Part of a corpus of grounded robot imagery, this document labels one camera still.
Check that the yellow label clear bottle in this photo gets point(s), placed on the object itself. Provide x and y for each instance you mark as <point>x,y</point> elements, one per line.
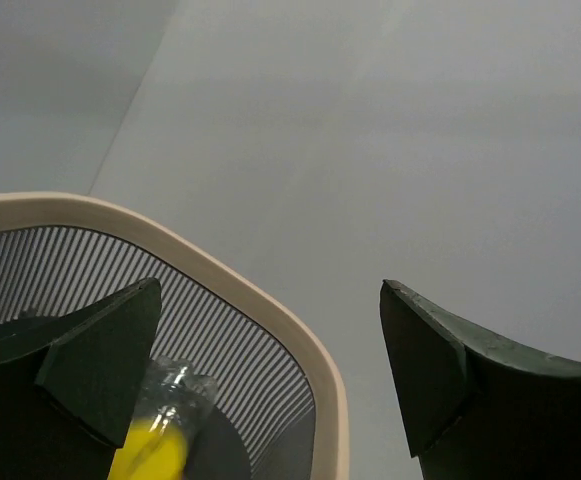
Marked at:
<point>173,406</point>

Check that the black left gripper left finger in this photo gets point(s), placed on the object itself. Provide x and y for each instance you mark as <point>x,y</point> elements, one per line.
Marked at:
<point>69,384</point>

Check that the grey mesh waste bin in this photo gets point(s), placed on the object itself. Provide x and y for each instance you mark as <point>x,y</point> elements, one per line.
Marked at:
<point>278,386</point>

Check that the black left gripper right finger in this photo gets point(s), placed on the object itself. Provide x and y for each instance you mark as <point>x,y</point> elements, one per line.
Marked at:
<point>475,404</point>

